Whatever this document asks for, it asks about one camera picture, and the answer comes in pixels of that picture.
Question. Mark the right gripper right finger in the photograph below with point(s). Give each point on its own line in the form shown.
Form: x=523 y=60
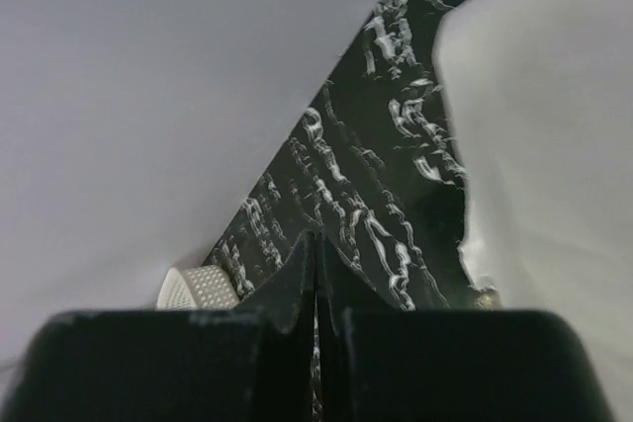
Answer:
x=378 y=363

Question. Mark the white perforated plastic basket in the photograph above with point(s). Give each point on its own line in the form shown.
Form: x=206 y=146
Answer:
x=207 y=287

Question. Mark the black marble pattern mat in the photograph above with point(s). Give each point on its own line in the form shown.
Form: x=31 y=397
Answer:
x=373 y=165

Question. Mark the white t shirt blue print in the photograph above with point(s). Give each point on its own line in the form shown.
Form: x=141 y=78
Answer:
x=539 y=93

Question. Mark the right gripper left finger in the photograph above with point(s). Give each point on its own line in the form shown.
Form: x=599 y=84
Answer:
x=248 y=363

